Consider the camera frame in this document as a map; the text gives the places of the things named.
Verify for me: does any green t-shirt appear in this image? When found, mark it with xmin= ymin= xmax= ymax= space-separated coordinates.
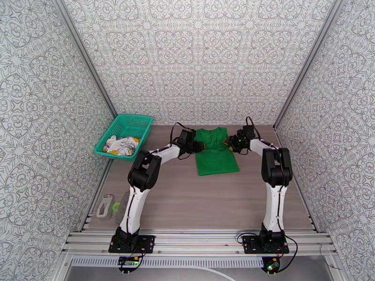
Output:
xmin=194 ymin=127 xmax=240 ymax=176

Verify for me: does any white printed shirt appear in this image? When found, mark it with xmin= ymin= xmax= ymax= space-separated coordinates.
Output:
xmin=102 ymin=136 xmax=140 ymax=156

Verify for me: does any teal plastic basket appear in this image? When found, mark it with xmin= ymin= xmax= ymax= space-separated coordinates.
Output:
xmin=93 ymin=114 xmax=154 ymax=161

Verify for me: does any grey handheld device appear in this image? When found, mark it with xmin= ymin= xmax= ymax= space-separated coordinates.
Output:
xmin=97 ymin=194 xmax=115 ymax=221

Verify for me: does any right controller board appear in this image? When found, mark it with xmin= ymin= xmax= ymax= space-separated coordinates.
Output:
xmin=262 ymin=257 xmax=281 ymax=274

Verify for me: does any controller board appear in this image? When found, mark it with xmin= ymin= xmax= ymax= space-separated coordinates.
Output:
xmin=262 ymin=257 xmax=281 ymax=274
xmin=118 ymin=256 xmax=139 ymax=273

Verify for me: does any left controller board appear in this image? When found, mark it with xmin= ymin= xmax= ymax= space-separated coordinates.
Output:
xmin=118 ymin=256 xmax=139 ymax=273

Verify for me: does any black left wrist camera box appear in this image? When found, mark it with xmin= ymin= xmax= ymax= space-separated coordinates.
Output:
xmin=179 ymin=129 xmax=196 ymax=143

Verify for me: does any black left wrist camera cable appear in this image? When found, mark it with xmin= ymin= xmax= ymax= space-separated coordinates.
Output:
xmin=170 ymin=122 xmax=188 ymax=144

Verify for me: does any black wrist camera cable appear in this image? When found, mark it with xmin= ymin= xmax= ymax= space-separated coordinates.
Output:
xmin=170 ymin=122 xmax=188 ymax=144
xmin=245 ymin=116 xmax=262 ymax=141

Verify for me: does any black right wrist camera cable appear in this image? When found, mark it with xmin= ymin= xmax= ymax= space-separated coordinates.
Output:
xmin=245 ymin=116 xmax=262 ymax=141

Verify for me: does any aluminium rail frame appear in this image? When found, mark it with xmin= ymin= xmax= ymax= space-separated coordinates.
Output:
xmin=61 ymin=229 xmax=336 ymax=258

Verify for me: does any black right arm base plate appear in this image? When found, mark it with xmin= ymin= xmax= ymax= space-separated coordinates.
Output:
xmin=242 ymin=235 xmax=289 ymax=254

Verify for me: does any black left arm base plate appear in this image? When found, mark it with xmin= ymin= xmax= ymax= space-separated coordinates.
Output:
xmin=108 ymin=235 xmax=156 ymax=254

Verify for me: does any aluminium corner post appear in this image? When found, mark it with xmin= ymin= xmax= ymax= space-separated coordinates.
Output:
xmin=50 ymin=0 xmax=119 ymax=118
xmin=274 ymin=0 xmax=344 ymax=129

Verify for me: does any white slotted cable duct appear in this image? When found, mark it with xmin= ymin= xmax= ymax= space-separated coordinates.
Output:
xmin=71 ymin=257 xmax=264 ymax=267

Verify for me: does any black right base cable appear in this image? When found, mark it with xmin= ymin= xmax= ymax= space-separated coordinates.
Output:
xmin=279 ymin=234 xmax=300 ymax=273

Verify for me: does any white cable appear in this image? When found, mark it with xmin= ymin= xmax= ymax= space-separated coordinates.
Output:
xmin=202 ymin=266 xmax=236 ymax=281

